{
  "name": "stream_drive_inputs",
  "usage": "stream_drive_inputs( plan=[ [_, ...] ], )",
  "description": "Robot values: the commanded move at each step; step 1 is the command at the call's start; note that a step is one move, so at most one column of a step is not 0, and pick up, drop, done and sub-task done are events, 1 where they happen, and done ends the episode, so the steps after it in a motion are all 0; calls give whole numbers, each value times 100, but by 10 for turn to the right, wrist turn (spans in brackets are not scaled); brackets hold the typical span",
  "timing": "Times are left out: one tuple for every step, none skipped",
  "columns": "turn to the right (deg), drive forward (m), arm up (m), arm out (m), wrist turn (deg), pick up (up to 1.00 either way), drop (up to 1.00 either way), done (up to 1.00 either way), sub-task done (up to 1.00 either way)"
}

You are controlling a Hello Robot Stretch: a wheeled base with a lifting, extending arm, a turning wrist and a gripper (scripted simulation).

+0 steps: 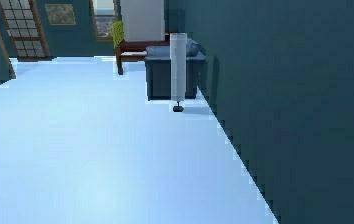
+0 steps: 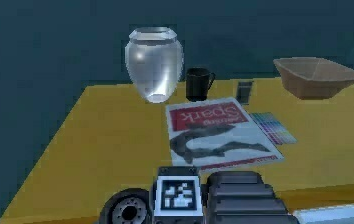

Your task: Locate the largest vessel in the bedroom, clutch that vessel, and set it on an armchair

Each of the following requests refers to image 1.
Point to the dark blue armchair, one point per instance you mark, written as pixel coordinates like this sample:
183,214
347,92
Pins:
160,75

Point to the white cylindrical floor lamp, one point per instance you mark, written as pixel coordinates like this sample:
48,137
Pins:
178,66

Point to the brown wooden table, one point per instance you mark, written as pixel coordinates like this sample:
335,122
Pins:
131,50

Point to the grey white tall panel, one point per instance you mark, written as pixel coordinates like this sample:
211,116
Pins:
142,20

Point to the yellow green cloth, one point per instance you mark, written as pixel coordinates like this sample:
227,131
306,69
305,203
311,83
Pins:
117,32

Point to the wood framed window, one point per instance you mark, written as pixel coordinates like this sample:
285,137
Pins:
103,23

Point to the wooden lattice door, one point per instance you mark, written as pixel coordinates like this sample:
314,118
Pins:
23,28

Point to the framed wall picture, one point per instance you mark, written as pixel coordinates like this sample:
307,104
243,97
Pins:
60,14

